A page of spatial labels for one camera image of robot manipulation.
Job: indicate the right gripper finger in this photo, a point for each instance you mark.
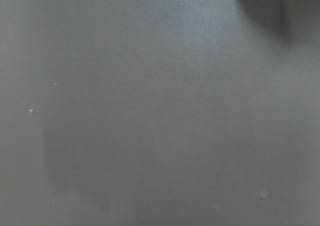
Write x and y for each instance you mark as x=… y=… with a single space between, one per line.
x=286 y=19

